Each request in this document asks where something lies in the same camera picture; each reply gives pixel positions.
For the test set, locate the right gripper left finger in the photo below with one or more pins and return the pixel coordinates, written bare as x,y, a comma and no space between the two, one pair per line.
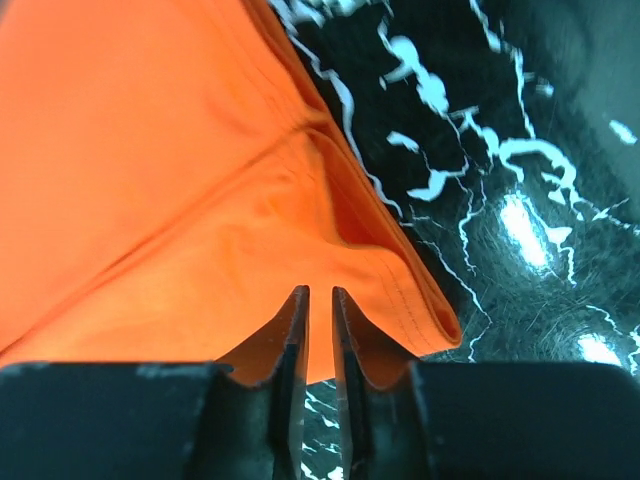
252,419

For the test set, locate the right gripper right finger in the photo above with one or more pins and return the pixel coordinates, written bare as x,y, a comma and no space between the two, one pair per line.
381,434

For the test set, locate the orange t-shirt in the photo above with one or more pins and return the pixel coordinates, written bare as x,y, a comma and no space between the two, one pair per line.
169,174

